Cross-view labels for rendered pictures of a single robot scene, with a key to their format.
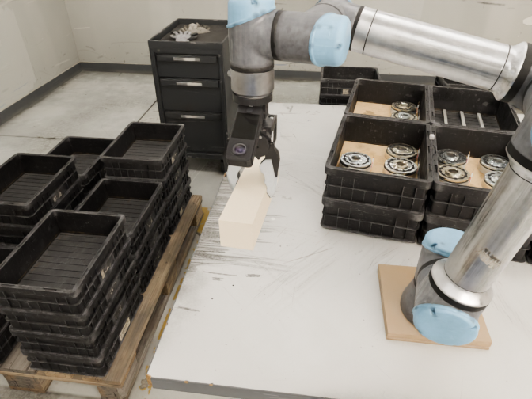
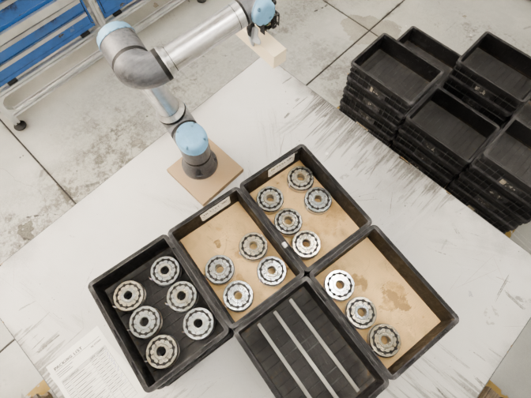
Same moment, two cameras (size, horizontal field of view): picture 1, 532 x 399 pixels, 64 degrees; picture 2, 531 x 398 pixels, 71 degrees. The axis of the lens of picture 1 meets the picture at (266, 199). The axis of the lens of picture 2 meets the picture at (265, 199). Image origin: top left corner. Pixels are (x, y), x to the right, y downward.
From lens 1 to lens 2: 173 cm
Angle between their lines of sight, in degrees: 70
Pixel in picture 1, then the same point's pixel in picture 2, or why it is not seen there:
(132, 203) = (468, 149)
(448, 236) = (193, 134)
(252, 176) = (265, 38)
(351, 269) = (254, 160)
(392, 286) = (225, 160)
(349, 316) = (230, 135)
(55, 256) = (407, 76)
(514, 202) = not seen: hidden behind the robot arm
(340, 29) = not seen: outside the picture
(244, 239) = not seen: hidden behind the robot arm
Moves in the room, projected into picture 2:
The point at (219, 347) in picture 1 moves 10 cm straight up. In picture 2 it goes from (256, 80) to (256, 65)
